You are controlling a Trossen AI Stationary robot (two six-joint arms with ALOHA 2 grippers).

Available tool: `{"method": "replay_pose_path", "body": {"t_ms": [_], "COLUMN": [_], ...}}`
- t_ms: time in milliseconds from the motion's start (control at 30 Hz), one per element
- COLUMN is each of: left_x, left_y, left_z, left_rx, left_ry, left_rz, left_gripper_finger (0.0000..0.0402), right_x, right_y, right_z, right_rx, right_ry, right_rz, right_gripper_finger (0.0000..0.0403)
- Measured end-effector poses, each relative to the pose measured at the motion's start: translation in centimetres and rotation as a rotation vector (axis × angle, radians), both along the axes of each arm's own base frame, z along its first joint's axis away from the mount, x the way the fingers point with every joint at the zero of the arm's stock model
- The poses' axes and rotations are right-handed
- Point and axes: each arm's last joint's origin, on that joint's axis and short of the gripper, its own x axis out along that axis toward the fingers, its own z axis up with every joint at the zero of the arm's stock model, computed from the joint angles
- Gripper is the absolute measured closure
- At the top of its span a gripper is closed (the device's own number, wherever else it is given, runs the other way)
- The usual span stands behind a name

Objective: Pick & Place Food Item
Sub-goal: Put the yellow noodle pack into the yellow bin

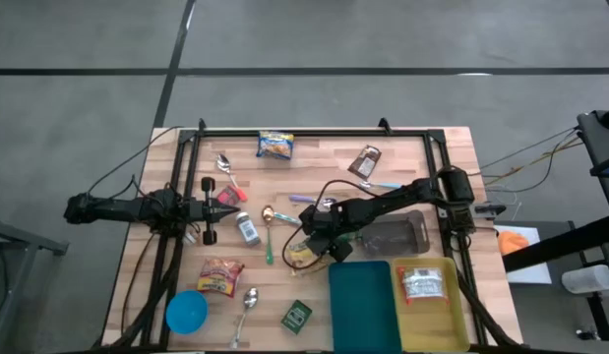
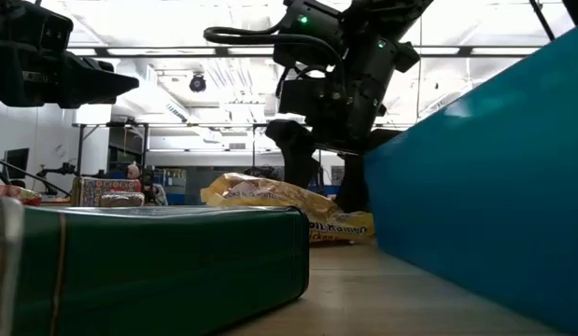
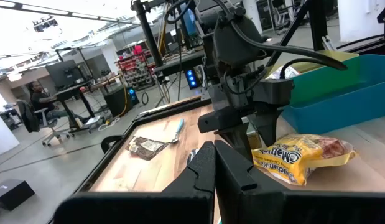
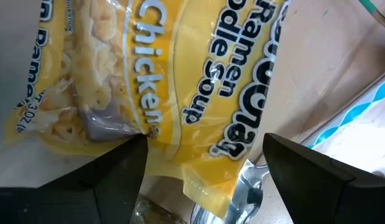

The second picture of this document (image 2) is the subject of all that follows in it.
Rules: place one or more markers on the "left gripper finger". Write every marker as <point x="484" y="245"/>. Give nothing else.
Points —
<point x="97" y="81"/>
<point x="106" y="101"/>

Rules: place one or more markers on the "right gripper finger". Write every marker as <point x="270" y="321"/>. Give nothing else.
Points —
<point x="295" y="149"/>
<point x="351" y="182"/>

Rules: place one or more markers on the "spice jar white lid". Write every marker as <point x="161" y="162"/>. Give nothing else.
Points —
<point x="122" y="200"/>

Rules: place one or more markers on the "red yellow ramen packet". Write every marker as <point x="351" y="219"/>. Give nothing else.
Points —
<point x="13" y="192"/>

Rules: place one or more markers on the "dark green tin box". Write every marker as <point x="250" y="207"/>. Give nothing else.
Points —
<point x="176" y="261"/>

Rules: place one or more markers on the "black background robot arm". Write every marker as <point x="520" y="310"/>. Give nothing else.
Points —
<point x="64" y="169"/>

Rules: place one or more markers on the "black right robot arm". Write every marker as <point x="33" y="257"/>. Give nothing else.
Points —
<point x="386" y="14"/>

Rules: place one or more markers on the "person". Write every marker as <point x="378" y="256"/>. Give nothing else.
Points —
<point x="133" y="172"/>

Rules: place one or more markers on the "black ceiling spotlight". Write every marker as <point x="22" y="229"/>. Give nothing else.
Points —
<point x="197" y="83"/>

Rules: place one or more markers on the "black computer monitor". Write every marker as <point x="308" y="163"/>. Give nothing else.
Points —
<point x="17" y="162"/>

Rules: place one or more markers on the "teal plastic bin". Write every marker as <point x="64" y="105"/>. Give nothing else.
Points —
<point x="480" y="186"/>

